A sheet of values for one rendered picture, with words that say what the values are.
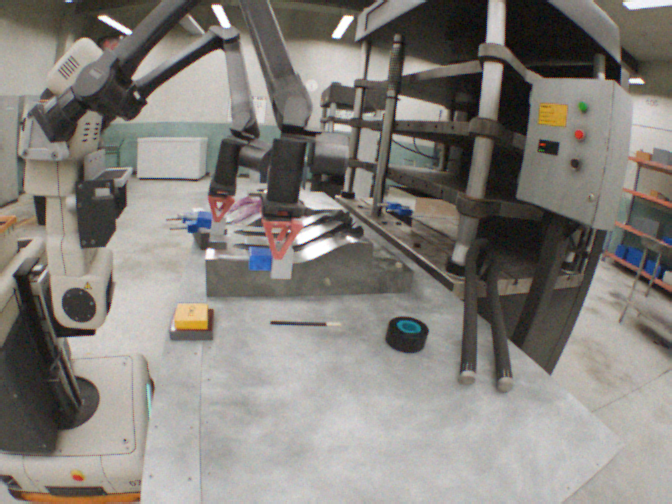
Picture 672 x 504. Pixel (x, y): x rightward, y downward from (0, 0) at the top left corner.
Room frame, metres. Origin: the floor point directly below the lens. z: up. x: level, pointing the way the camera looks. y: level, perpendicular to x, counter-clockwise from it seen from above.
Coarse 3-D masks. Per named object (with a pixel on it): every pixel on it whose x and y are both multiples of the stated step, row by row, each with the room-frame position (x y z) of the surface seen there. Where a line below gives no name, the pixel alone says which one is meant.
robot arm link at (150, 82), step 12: (204, 36) 1.00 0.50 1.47; (216, 36) 1.00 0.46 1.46; (240, 36) 1.01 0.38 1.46; (192, 48) 0.97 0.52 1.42; (204, 48) 0.99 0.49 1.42; (216, 48) 1.03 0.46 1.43; (168, 60) 0.94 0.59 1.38; (180, 60) 0.94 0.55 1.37; (192, 60) 0.98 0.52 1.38; (156, 72) 0.91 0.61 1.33; (168, 72) 0.93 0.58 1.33; (132, 84) 0.85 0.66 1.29; (144, 84) 0.88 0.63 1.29; (156, 84) 0.92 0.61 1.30; (144, 96) 0.90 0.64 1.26
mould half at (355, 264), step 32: (320, 224) 0.86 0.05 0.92; (320, 256) 0.69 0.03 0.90; (352, 256) 0.71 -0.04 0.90; (384, 256) 0.85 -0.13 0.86; (224, 288) 0.62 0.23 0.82; (256, 288) 0.64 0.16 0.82; (288, 288) 0.67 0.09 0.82; (320, 288) 0.69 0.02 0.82; (352, 288) 0.72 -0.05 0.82; (384, 288) 0.74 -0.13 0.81
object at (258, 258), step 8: (256, 248) 0.56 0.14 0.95; (264, 248) 0.56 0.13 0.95; (280, 248) 0.54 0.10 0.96; (224, 256) 0.52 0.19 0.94; (232, 256) 0.53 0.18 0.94; (240, 256) 0.53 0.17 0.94; (248, 256) 0.54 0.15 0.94; (256, 256) 0.52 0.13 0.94; (264, 256) 0.53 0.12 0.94; (272, 256) 0.53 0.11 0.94; (288, 256) 0.54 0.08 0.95; (248, 264) 0.54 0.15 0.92; (256, 264) 0.52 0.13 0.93; (264, 264) 0.53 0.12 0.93; (272, 264) 0.53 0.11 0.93; (280, 264) 0.53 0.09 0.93; (288, 264) 0.54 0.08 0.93; (272, 272) 0.53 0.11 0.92; (280, 272) 0.53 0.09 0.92; (288, 272) 0.54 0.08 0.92
